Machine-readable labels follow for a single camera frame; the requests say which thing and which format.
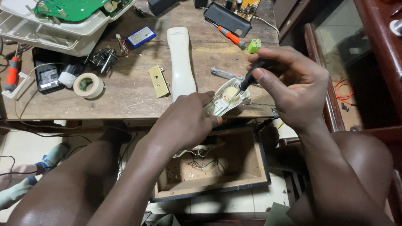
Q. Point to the small black block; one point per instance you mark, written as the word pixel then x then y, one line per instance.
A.
pixel 201 3

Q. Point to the person's right leg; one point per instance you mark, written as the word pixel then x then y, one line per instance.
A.
pixel 361 163

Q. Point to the brass metal plate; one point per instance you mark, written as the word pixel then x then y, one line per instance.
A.
pixel 159 81

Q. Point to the cream masking tape roll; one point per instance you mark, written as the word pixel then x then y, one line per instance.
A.
pixel 94 89

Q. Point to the black precision screwdriver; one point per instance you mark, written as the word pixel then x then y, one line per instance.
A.
pixel 248 81

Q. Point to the orange black screwdriver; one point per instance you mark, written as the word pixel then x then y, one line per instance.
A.
pixel 13 73

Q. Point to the person's left hand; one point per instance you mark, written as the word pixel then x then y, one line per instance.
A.
pixel 179 125

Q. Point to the black metal plug part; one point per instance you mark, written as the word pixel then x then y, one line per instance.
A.
pixel 103 59

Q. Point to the black box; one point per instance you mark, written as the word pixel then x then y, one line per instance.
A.
pixel 161 5

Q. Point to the green circuit board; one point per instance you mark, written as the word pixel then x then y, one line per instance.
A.
pixel 75 9

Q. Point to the dark wooden glass cabinet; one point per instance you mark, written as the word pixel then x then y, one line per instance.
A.
pixel 333 103

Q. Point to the white handset cover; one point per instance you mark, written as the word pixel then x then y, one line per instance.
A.
pixel 181 62

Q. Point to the green battery pack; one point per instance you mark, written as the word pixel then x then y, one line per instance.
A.
pixel 254 46

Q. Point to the person's left leg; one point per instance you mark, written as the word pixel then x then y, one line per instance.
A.
pixel 69 188

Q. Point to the wooden box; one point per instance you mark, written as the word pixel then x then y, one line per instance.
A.
pixel 241 175

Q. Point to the black rectangular device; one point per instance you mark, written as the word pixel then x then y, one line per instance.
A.
pixel 47 77

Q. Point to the white phone handset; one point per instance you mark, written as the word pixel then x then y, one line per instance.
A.
pixel 227 99

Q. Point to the white plastic device housing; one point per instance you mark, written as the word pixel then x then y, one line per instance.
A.
pixel 47 37

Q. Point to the black cylinder with white tape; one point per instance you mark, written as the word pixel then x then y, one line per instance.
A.
pixel 69 77

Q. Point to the brown circuit board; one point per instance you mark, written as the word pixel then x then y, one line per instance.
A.
pixel 246 9

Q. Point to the person's leg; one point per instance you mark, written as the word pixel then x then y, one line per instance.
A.
pixel 69 188
pixel 361 163

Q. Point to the person's right hand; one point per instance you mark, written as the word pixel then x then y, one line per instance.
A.
pixel 298 91

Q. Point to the black plastic cover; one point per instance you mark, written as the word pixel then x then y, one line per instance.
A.
pixel 227 19

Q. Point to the blue battery pack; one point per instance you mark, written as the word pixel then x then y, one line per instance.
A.
pixel 141 36

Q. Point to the orange grey screwdriver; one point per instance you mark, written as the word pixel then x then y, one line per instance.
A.
pixel 231 36

